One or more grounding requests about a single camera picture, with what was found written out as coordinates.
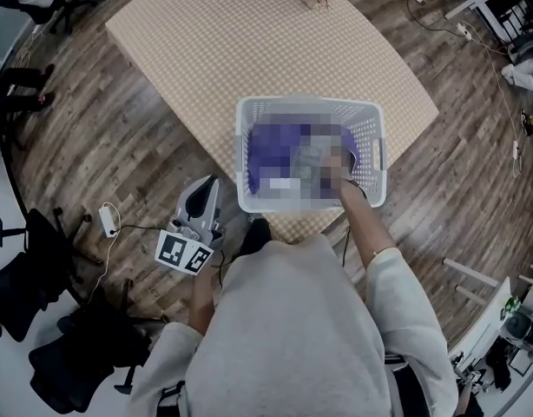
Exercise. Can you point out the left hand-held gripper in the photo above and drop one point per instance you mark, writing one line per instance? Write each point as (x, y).
(177, 250)

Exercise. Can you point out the purple garment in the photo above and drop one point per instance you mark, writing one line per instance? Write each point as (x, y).
(271, 146)

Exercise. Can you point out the white plastic laundry basket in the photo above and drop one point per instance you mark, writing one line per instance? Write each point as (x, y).
(370, 120)

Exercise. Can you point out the person's right forearm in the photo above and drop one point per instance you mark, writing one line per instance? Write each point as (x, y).
(366, 224)

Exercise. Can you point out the person's left forearm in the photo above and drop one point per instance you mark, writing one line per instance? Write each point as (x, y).
(203, 302)

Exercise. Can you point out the person's black trouser leg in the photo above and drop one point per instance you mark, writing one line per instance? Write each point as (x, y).
(255, 237)

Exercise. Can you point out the white power strip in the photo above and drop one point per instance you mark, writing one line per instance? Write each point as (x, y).
(515, 149)
(465, 31)
(107, 220)

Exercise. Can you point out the beige checked tablecloth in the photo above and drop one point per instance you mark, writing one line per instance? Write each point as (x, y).
(249, 50)

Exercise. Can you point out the person's grey sweatshirt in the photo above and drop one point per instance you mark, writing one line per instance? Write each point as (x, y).
(292, 341)

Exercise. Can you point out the black office chair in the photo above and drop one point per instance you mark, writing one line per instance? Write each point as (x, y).
(75, 363)
(32, 276)
(36, 13)

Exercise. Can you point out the white desk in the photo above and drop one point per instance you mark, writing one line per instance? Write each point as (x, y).
(492, 315)

